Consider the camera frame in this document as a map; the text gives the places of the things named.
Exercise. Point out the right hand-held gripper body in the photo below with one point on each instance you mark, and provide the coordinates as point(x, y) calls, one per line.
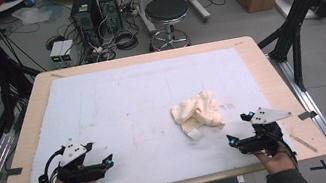
point(263, 141)

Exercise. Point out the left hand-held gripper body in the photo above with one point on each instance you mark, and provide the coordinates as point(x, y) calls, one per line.
point(74, 174)

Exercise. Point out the cream printed cloth towel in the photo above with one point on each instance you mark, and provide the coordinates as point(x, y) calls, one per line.
point(197, 112)

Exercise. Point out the person's right hand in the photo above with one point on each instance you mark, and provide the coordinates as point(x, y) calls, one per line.
point(278, 163)

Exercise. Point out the thin wooden stick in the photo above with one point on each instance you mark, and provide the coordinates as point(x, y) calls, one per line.
point(303, 143)

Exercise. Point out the grey tape piece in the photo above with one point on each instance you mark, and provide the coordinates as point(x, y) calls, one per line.
point(307, 115)
point(14, 171)

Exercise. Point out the white table mat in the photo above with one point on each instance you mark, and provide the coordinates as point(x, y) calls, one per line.
point(127, 111)

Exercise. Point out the black tape cross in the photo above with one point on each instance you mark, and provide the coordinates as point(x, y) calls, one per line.
point(324, 167)

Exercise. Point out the white power supply unit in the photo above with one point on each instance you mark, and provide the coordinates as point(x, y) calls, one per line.
point(67, 50)
point(56, 51)

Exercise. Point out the large black computer tower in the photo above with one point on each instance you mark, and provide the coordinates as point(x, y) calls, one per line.
point(85, 17)

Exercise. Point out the black round stool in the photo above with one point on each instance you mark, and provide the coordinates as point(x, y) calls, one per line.
point(166, 9)

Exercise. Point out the slim black computer tower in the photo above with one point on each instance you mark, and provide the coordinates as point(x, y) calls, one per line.
point(109, 7)

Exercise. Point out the clear plastic sheet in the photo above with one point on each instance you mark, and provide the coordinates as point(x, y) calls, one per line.
point(32, 14)

